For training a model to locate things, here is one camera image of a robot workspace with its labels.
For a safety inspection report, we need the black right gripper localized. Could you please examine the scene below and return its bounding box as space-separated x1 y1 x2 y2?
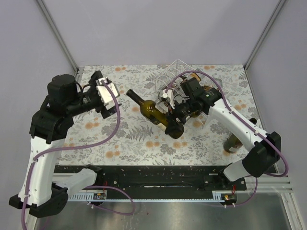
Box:
165 97 196 135

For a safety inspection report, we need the green bottle black neck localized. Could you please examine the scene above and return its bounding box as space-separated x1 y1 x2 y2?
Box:
126 89 185 139

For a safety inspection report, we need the green bottle silver neck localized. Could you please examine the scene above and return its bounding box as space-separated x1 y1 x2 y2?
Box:
157 98 173 113

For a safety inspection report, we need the clear square liquor bottle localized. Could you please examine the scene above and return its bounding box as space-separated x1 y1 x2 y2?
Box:
181 72 201 82

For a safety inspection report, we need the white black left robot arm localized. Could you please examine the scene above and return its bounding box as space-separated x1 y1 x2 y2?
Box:
9 71 119 218

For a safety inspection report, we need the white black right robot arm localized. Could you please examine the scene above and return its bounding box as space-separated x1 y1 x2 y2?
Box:
172 78 281 190

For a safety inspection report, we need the clear acrylic wine rack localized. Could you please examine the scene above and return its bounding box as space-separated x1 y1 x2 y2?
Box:
154 59 222 127

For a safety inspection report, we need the floral patterned table mat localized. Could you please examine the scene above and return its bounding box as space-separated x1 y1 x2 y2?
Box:
58 65 247 165

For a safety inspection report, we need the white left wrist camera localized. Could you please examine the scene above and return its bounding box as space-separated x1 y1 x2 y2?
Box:
96 77 120 105

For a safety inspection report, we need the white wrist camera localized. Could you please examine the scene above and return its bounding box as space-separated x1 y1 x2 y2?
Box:
159 89 175 109
96 77 120 105

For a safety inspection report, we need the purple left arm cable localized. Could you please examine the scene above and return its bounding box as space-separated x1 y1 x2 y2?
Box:
20 80 137 230

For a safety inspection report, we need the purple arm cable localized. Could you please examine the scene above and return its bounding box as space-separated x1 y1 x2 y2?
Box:
166 70 290 209
20 80 137 230

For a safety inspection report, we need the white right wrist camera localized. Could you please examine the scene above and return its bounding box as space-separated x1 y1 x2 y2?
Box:
159 89 175 109

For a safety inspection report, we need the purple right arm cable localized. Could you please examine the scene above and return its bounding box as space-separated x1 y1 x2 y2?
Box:
166 70 290 209

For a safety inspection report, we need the grey slotted cable duct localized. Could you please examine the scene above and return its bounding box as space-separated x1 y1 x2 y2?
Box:
68 187 224 202

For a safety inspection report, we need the aluminium corner frame post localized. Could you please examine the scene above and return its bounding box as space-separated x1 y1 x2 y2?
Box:
35 0 79 74

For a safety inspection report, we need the right aluminium frame post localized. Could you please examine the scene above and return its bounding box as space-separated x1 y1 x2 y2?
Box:
243 0 288 71

